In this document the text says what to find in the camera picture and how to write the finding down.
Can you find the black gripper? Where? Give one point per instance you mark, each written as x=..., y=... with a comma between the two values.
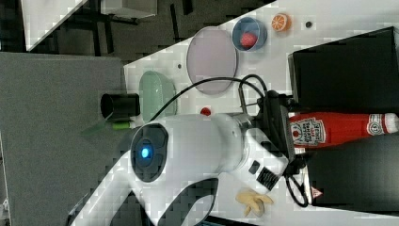
x=274, y=119

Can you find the red ketchup bottle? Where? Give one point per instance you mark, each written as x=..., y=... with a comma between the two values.
x=324, y=129

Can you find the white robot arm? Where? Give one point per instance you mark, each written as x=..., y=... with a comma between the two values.
x=173, y=164

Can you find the black toaster oven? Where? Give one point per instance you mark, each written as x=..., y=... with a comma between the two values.
x=357, y=75

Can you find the small red strawberry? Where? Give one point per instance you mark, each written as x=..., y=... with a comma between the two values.
x=206, y=111

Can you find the red fruit in bowl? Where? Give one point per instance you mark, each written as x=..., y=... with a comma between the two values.
x=248, y=40

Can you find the peeled banana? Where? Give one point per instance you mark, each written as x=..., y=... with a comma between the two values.
x=254, y=202

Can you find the lilac round plate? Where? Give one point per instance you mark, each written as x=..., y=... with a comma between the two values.
x=211, y=54

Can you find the orange slice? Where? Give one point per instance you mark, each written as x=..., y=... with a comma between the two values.
x=281, y=22

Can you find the blue bowl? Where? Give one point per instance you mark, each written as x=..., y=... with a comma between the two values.
x=252, y=25

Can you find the green perforated colander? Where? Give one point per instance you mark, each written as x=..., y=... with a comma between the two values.
x=155, y=90

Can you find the black pot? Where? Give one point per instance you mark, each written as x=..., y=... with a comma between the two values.
x=120, y=106

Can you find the green spatula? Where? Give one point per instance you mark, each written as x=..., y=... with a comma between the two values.
x=117, y=125

